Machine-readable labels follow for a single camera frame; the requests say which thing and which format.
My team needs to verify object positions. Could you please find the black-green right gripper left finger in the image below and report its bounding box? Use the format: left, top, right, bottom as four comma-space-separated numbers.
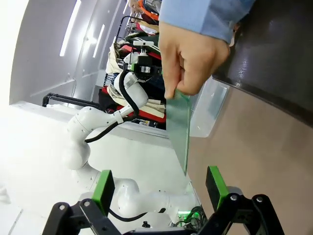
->
43, 169, 118, 235

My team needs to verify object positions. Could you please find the black-green right gripper right finger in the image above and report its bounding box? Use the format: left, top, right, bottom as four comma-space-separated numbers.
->
198, 165, 286, 235

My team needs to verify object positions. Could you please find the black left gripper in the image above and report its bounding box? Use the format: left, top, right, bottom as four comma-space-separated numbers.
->
123, 55, 164, 82

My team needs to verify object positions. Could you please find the forearm in blue sleeve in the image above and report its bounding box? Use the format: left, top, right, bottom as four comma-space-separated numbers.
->
158, 0, 256, 47

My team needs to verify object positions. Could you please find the person's bare hand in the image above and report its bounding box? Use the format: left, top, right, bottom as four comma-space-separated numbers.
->
158, 21, 231, 100

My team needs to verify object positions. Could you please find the short ceiling light strip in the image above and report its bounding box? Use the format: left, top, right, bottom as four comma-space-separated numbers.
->
92, 23, 106, 59

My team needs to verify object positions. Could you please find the clear plastic storage box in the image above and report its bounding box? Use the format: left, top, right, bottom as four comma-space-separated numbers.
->
189, 75, 230, 138

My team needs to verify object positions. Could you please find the long ceiling light strip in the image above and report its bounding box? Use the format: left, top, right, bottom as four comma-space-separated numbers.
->
60, 0, 82, 57

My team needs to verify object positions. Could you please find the black glossy bin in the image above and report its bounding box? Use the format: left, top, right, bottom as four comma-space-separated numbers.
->
212, 0, 313, 128

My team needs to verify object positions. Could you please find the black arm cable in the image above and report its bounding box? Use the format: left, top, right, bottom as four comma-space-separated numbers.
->
84, 70, 140, 144

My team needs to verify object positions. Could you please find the black base cable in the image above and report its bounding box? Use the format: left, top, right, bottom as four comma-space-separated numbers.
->
109, 207, 167, 223

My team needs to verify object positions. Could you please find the tangled cable bundle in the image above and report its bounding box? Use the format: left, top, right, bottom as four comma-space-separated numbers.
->
177, 206, 208, 229

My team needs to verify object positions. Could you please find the black pipe rail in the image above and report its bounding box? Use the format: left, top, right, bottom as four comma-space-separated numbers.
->
42, 92, 101, 109

